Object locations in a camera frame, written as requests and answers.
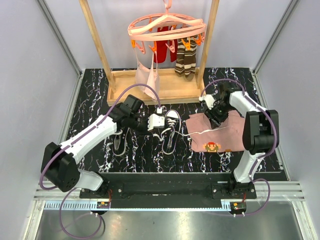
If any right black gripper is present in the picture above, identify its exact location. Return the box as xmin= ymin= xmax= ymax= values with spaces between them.
xmin=203 ymin=102 xmax=233 ymax=130

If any black sneaker with white laces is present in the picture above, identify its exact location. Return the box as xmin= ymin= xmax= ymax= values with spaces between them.
xmin=152 ymin=109 xmax=182 ymax=155

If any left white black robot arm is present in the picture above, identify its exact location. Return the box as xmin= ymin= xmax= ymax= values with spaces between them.
xmin=39 ymin=94 xmax=148 ymax=198

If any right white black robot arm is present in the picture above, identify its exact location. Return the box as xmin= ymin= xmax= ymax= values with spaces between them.
xmin=199 ymin=84 xmax=280 ymax=199

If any pink mario t-shirt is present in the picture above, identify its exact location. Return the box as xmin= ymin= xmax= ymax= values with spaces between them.
xmin=185 ymin=110 xmax=245 ymax=153

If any pink bra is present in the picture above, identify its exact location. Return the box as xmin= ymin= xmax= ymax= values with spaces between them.
xmin=135 ymin=50 xmax=160 ymax=102

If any brown striped sock pair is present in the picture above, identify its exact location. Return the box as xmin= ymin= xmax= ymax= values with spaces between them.
xmin=174 ymin=37 xmax=197 ymax=81

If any red sock pair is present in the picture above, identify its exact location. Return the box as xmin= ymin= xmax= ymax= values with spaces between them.
xmin=154 ymin=40 xmax=177 ymax=64

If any left small connector box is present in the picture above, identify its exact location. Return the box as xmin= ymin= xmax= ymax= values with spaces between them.
xmin=96 ymin=201 xmax=111 ymax=209

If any small connector box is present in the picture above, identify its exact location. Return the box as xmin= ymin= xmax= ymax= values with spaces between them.
xmin=96 ymin=201 xmax=111 ymax=209
xmin=230 ymin=201 xmax=247 ymax=215

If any right small connector box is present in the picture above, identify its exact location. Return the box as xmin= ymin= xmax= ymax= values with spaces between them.
xmin=230 ymin=201 xmax=247 ymax=215

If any pink round clip hanger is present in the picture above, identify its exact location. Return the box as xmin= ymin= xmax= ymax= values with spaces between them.
xmin=127 ymin=0 xmax=207 ymax=54

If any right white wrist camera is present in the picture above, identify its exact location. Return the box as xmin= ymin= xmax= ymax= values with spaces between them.
xmin=198 ymin=94 xmax=216 ymax=110

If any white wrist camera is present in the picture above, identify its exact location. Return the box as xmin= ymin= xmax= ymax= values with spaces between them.
xmin=198 ymin=94 xmax=216 ymax=110
xmin=147 ymin=107 xmax=165 ymax=132

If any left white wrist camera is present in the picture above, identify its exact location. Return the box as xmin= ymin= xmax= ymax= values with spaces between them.
xmin=147 ymin=107 xmax=165 ymax=132

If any wooden drying rack frame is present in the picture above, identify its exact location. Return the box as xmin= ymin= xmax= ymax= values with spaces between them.
xmin=79 ymin=0 xmax=219 ymax=105

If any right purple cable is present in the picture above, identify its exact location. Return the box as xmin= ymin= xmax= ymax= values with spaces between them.
xmin=199 ymin=78 xmax=279 ymax=217

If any purple cable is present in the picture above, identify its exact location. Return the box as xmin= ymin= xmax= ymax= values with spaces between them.
xmin=199 ymin=78 xmax=279 ymax=217
xmin=39 ymin=83 xmax=162 ymax=237

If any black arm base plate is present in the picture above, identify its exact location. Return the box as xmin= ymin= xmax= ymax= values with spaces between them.
xmin=79 ymin=172 xmax=257 ymax=210

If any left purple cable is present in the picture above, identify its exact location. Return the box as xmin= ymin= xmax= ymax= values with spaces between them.
xmin=39 ymin=83 xmax=162 ymax=237

